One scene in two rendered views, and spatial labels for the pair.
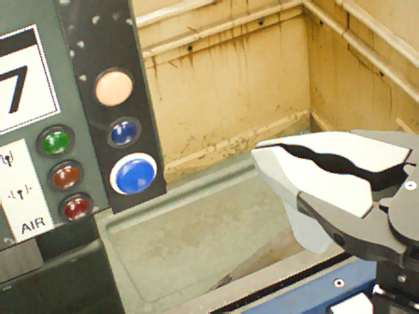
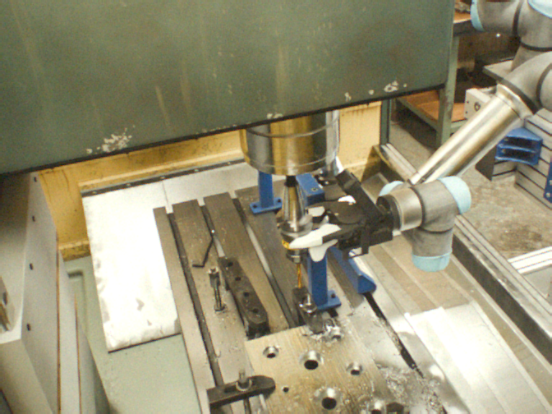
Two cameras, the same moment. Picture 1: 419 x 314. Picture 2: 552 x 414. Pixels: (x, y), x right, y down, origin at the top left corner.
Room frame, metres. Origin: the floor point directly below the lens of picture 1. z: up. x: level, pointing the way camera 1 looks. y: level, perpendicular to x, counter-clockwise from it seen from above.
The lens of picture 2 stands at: (0.53, 1.27, 1.95)
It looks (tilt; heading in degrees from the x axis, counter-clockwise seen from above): 34 degrees down; 274
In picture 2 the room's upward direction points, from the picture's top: 5 degrees counter-clockwise
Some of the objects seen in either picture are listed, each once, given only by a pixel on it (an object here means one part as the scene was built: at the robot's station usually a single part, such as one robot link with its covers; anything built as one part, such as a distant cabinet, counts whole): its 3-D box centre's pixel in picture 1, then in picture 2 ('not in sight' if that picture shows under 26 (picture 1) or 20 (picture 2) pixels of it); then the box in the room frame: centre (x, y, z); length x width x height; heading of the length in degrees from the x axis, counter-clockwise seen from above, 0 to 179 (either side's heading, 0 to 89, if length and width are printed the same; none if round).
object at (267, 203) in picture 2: not in sight; (263, 164); (0.67, -0.24, 1.05); 0.10 x 0.05 x 0.30; 18
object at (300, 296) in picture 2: not in sight; (309, 317); (0.55, 0.30, 0.97); 0.13 x 0.03 x 0.15; 108
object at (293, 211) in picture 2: not in sight; (292, 200); (0.56, 0.40, 1.35); 0.04 x 0.04 x 0.07
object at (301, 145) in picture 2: not in sight; (288, 118); (0.56, 0.40, 1.51); 0.16 x 0.16 x 0.12
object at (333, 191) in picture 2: not in sight; (338, 190); (0.48, 0.16, 1.21); 0.07 x 0.05 x 0.01; 18
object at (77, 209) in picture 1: (77, 208); not in sight; (0.44, 0.10, 1.59); 0.02 x 0.01 x 0.02; 108
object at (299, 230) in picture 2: not in sight; (294, 221); (0.56, 0.40, 1.31); 0.06 x 0.06 x 0.03
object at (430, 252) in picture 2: not in sight; (427, 236); (0.30, 0.28, 1.17); 0.11 x 0.08 x 0.11; 108
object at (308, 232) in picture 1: (309, 212); not in sight; (0.34, -0.06, 1.66); 0.09 x 0.03 x 0.06; 48
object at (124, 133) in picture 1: (123, 133); not in sight; (0.46, 0.05, 1.64); 0.02 x 0.01 x 0.02; 108
